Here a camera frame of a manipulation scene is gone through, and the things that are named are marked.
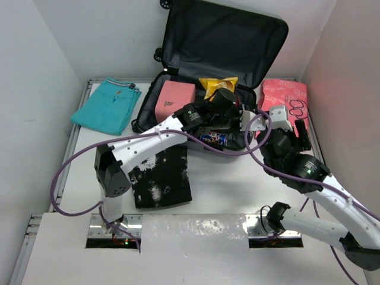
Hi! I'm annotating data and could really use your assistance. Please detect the blue pepsi can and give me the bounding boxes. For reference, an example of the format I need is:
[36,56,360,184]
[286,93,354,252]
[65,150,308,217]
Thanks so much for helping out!
[199,132,227,146]

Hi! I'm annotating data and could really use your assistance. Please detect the yellow chips bag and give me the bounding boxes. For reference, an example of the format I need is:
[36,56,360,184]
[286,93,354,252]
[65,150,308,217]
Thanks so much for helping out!
[199,77,239,100]

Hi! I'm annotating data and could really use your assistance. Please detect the black white tie-dye shirt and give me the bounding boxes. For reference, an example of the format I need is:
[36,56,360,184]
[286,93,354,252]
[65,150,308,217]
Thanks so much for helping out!
[129,146,192,209]

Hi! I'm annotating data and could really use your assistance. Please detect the turquoise shorts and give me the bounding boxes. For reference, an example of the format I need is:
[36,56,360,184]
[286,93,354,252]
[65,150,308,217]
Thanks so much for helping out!
[71,78,141,136]

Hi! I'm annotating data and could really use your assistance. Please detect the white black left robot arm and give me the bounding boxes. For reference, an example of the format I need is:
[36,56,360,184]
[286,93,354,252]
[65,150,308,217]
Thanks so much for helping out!
[94,88,242,226]

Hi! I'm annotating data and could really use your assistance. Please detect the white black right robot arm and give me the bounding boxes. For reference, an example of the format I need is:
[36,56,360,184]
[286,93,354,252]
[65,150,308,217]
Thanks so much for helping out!
[257,120,379,271]

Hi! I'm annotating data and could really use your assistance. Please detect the folded coral printed garment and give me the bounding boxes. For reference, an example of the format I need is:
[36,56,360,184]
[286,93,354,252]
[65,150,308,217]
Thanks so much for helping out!
[258,79,309,137]

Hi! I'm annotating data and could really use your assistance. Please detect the grey open suitcase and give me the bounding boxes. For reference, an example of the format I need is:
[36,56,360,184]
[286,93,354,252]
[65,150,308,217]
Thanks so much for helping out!
[132,1,289,134]

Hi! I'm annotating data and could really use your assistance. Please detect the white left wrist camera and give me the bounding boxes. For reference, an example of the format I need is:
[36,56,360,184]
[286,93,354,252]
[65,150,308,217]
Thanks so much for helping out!
[240,110,267,132]

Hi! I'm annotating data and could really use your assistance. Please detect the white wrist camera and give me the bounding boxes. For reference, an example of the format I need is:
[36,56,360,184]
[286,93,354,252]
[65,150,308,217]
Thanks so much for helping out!
[269,104,293,131]
[240,110,267,132]

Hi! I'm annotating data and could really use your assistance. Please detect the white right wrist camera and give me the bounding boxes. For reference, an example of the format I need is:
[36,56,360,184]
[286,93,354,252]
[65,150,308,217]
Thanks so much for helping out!
[269,104,293,131]

